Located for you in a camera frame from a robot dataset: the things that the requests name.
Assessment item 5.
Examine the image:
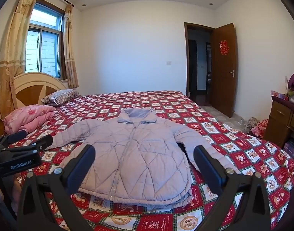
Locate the cream wooden headboard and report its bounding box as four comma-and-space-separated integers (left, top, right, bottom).
0, 72, 66, 136

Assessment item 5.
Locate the red floral bag on floor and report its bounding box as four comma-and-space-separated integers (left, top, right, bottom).
251, 119, 269, 139

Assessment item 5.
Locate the red paper door decoration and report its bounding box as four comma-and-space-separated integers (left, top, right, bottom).
219, 40, 229, 55

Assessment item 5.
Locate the window with metal frame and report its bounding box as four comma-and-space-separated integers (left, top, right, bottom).
25, 0, 64, 79

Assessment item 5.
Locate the silver door handle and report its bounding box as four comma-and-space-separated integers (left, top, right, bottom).
229, 70, 235, 78

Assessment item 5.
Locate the lilac quilted puffer jacket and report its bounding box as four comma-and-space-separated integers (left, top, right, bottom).
52, 108, 233, 209

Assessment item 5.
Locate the brown wooden dresser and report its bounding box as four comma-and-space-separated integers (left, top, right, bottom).
263, 96, 294, 159

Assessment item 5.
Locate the brown wooden door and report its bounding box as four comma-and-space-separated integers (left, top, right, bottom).
210, 23, 238, 118

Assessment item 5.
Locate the pink folded blanket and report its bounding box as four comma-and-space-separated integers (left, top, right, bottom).
4, 104, 56, 135

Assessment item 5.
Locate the beige floral curtain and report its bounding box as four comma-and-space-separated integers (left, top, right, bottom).
63, 4, 79, 89
0, 0, 41, 121

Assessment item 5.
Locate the right beige floral curtain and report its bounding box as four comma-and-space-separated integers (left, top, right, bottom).
63, 4, 79, 89

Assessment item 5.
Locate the left beige floral curtain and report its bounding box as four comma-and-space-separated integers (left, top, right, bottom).
0, 0, 41, 121

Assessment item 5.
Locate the striped pillow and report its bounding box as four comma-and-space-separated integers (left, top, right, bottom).
41, 89, 80, 107

